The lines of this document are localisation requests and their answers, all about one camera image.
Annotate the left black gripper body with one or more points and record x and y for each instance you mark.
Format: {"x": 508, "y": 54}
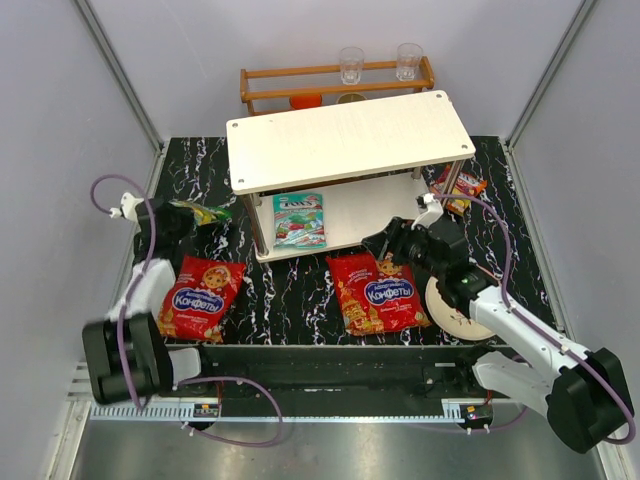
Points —
{"x": 186, "y": 226}

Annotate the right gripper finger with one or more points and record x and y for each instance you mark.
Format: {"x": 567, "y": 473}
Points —
{"x": 379, "y": 245}
{"x": 394, "y": 227}

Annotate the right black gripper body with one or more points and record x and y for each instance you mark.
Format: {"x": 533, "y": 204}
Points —
{"x": 400, "y": 241}

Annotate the green yellow Fox's candy bag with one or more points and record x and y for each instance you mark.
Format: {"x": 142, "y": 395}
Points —
{"x": 203, "y": 215}

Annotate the teal Fox's mint candy bag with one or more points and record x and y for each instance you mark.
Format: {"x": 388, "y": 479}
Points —
{"x": 299, "y": 220}

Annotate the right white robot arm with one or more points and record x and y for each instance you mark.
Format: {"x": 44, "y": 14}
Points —
{"x": 583, "y": 394}

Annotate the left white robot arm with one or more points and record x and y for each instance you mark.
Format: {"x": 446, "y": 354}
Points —
{"x": 125, "y": 353}

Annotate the right red Konfety candy bag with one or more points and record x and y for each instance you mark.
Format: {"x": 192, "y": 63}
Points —
{"x": 376, "y": 297}

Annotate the red konfety candy bag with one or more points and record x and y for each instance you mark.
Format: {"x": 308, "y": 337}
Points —
{"x": 376, "y": 297}
{"x": 194, "y": 307}

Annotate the orange Fox's candy bag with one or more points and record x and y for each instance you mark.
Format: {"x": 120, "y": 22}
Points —
{"x": 466, "y": 184}

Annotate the left red Konfety candy bag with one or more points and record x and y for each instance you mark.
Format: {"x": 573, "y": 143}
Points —
{"x": 194, "y": 307}

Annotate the white two-tier shelf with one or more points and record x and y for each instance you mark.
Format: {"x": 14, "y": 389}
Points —
{"x": 364, "y": 158}

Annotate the cream floral plate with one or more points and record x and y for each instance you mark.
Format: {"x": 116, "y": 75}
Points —
{"x": 450, "y": 320}

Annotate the black marble mat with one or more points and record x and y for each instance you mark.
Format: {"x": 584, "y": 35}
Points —
{"x": 292, "y": 302}

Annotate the olive round lid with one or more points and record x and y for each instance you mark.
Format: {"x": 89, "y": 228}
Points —
{"x": 350, "y": 98}

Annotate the brown wooden rack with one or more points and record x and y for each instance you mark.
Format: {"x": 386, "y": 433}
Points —
{"x": 270, "y": 84}

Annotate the orange round object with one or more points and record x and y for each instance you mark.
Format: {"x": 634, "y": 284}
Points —
{"x": 305, "y": 101}

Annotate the right clear drinking glass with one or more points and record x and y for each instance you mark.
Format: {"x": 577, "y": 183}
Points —
{"x": 407, "y": 62}

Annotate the clear drinking glass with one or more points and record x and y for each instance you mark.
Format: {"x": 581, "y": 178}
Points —
{"x": 407, "y": 62}
{"x": 351, "y": 63}

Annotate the left clear drinking glass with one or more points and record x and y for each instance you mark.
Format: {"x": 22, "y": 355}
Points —
{"x": 351, "y": 63}

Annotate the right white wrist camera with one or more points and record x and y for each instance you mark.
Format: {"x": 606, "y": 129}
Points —
{"x": 430, "y": 211}

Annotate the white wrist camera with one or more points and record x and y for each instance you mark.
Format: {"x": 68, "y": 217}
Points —
{"x": 128, "y": 207}
{"x": 430, "y": 211}

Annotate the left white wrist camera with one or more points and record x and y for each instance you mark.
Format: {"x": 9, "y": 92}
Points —
{"x": 128, "y": 207}

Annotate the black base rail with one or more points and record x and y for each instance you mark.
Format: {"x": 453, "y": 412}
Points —
{"x": 335, "y": 382}

